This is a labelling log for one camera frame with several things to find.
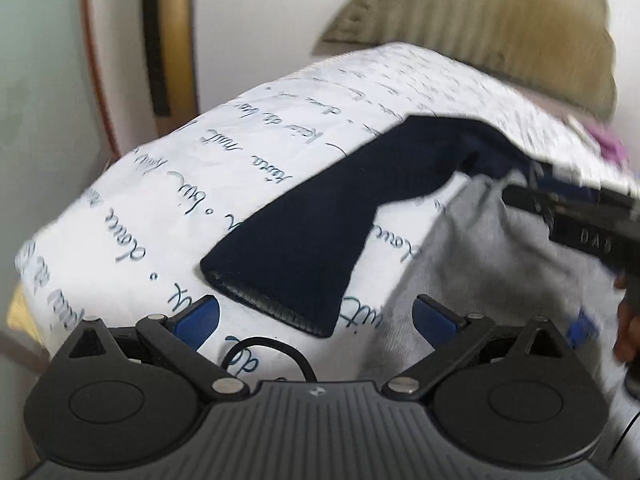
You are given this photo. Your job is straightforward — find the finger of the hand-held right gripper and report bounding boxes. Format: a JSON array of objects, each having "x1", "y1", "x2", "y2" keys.
[{"x1": 501, "y1": 182, "x2": 568, "y2": 222}]

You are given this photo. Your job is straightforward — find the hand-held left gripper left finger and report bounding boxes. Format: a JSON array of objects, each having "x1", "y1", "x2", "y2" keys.
[{"x1": 67, "y1": 295, "x2": 251, "y2": 403}]

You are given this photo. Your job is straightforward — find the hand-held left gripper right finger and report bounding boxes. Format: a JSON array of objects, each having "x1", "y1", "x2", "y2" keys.
[{"x1": 382, "y1": 294, "x2": 573, "y2": 403}]

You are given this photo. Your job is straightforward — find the grey small garment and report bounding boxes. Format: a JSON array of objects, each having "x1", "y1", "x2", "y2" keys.
[{"x1": 350, "y1": 172, "x2": 640, "y2": 461}]

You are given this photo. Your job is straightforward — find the navy blue small garment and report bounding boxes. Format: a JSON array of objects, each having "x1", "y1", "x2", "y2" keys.
[{"x1": 200, "y1": 115, "x2": 556, "y2": 339}]

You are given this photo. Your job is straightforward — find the person's right hand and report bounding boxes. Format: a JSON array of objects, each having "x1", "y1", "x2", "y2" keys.
[{"x1": 613, "y1": 271, "x2": 640, "y2": 364}]

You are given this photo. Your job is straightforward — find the purple cloth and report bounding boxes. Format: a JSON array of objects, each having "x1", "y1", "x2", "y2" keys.
[{"x1": 584, "y1": 121, "x2": 629, "y2": 162}]

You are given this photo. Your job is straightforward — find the white script-printed bed sheet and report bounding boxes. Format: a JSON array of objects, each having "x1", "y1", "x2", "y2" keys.
[{"x1": 14, "y1": 42, "x2": 640, "y2": 383}]

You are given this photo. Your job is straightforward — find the yellow cloth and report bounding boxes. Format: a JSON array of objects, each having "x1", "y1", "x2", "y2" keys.
[{"x1": 5, "y1": 286, "x2": 47, "y2": 347}]

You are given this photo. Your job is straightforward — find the olive padded headboard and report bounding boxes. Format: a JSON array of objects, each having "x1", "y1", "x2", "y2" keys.
[{"x1": 320, "y1": 0, "x2": 617, "y2": 122}]

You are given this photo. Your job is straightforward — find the black cable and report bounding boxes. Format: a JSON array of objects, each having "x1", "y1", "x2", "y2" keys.
[{"x1": 220, "y1": 337, "x2": 317, "y2": 384}]

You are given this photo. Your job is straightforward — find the wooden door frame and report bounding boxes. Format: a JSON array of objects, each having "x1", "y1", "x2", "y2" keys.
[{"x1": 80, "y1": 0, "x2": 202, "y2": 162}]

